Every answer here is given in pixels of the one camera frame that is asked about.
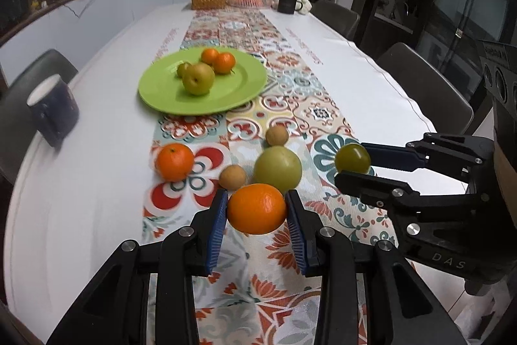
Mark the small brown longan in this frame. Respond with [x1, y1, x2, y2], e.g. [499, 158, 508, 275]
[266, 125, 289, 146]

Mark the patterned table runner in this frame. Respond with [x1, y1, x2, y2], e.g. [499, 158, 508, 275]
[143, 8, 394, 344]

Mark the grey chair near left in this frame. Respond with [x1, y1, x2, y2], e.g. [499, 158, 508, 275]
[0, 49, 78, 185]

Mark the grey chair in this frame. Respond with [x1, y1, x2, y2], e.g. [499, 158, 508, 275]
[311, 0, 360, 41]
[0, 49, 78, 185]
[377, 42, 474, 135]

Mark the small green tomato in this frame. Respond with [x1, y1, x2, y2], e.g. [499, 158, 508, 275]
[335, 143, 371, 174]

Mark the dark blue mug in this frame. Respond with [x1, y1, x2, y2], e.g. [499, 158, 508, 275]
[26, 73, 80, 149]

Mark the small orange on plate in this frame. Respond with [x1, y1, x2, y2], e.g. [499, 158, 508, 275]
[201, 47, 219, 66]

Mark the large green apple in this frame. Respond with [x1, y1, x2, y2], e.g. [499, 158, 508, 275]
[252, 146, 302, 193]

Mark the green pear fruit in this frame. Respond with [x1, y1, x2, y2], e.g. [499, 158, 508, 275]
[182, 63, 215, 96]

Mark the grey chair near right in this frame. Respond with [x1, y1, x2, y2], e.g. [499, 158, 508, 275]
[377, 42, 474, 135]

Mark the grey chair far right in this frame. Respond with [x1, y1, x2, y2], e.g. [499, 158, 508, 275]
[311, 0, 360, 41]

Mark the black mug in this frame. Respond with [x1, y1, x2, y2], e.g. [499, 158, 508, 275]
[277, 0, 303, 15]

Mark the large orange mandarin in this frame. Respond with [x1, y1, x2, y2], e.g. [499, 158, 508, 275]
[212, 52, 236, 74]

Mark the green round plate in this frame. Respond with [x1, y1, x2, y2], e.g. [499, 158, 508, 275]
[138, 46, 267, 115]

